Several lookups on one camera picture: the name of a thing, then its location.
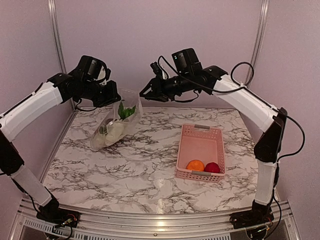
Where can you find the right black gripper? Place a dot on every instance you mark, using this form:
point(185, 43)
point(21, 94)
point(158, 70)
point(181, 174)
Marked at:
point(155, 93)

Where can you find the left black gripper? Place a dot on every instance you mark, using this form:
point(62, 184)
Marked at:
point(112, 94)

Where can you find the clear zip top bag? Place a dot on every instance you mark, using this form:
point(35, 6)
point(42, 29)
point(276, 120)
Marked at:
point(129, 98)

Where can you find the white long toy vegetable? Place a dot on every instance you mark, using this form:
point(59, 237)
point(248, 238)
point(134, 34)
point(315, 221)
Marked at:
point(112, 132)

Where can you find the pink plastic basket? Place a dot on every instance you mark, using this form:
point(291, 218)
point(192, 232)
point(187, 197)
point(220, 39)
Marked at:
point(204, 143)

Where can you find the orange toy fruit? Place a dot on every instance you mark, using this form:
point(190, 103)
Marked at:
point(195, 165)

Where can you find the dark red toy fruit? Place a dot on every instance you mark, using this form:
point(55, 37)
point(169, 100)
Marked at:
point(212, 167)

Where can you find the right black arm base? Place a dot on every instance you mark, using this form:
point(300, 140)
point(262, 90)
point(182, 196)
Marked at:
point(249, 218)

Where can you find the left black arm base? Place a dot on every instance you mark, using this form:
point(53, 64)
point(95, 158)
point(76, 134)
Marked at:
point(59, 216)

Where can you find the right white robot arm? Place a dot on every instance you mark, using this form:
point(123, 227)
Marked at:
point(215, 81)

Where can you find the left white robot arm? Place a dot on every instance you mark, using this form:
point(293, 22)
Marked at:
point(57, 90)

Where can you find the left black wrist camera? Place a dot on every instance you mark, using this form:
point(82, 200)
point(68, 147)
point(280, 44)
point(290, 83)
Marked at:
point(92, 69)

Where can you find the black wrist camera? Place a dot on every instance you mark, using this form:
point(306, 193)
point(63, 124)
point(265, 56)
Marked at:
point(186, 61)
point(92, 69)

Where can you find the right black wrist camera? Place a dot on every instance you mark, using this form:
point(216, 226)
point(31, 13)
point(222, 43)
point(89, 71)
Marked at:
point(186, 61)

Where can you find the left aluminium frame post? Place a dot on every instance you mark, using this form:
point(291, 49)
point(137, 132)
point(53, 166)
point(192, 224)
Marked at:
point(56, 34)

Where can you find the aluminium frame post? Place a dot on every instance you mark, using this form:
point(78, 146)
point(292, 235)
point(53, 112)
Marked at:
point(56, 34)
point(261, 29)

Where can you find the right aluminium frame post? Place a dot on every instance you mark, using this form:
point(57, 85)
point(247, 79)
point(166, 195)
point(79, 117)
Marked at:
point(261, 29)

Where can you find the front aluminium frame rail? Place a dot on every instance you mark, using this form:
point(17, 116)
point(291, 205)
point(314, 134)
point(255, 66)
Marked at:
point(108, 225)

